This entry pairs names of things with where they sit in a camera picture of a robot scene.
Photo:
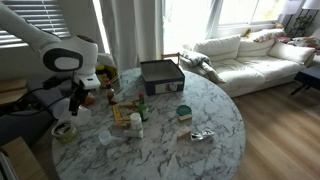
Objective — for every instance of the white window blinds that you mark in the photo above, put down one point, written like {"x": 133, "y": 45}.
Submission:
{"x": 50, "y": 16}

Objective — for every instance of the black coffee table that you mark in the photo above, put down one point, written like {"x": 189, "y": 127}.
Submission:
{"x": 308, "y": 78}

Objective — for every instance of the black plant stand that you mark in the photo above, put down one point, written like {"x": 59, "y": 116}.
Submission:
{"x": 301, "y": 23}

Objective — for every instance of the small wooden block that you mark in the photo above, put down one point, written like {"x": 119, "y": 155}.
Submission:
{"x": 185, "y": 117}
{"x": 183, "y": 132}

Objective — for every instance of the large clear plastic cup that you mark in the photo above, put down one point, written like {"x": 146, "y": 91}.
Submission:
{"x": 85, "y": 116}

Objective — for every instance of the orange snack bag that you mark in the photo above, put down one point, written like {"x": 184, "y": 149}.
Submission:
{"x": 90, "y": 99}

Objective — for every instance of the white curtain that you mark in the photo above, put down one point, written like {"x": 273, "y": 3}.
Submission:
{"x": 133, "y": 30}

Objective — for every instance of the wooden side desk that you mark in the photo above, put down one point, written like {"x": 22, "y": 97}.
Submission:
{"x": 13, "y": 91}

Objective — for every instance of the cream patterned pillow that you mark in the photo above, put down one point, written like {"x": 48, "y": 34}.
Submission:
{"x": 266, "y": 35}

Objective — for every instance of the green bottle red cap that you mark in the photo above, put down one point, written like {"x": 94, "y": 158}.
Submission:
{"x": 143, "y": 111}

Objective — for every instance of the light wooden board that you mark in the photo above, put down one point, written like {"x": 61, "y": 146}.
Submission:
{"x": 23, "y": 160}

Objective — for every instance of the brown wooden chair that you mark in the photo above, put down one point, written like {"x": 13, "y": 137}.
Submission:
{"x": 170, "y": 55}

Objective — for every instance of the white pill bottle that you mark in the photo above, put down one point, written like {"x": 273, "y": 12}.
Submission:
{"x": 135, "y": 121}

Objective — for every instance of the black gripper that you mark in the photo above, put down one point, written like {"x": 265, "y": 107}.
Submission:
{"x": 80, "y": 96}

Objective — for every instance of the dark blue cardboard box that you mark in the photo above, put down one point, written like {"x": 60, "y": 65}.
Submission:
{"x": 161, "y": 71}

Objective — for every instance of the green round lid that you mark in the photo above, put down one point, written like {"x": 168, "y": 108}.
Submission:
{"x": 184, "y": 110}

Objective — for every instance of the floral patterned pillow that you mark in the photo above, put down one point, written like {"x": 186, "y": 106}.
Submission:
{"x": 305, "y": 41}

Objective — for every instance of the small clear measuring cup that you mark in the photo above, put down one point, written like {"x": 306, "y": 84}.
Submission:
{"x": 105, "y": 137}

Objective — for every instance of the dark jar yellow lid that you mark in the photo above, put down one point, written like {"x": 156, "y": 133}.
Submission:
{"x": 101, "y": 70}

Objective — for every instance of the white tube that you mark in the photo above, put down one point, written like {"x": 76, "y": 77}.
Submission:
{"x": 133, "y": 133}

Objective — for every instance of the hot sauce bottle red cap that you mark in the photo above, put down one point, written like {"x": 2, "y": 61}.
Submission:
{"x": 111, "y": 96}

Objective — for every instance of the grey folded blanket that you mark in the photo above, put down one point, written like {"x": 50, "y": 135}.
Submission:
{"x": 196, "y": 58}

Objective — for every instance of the crumpled shiny foil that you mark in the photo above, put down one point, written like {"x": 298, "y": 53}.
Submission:
{"x": 201, "y": 135}

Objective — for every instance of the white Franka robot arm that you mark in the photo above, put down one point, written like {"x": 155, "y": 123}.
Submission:
{"x": 66, "y": 56}

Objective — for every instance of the white sofa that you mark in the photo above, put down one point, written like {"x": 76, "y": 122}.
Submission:
{"x": 253, "y": 71}

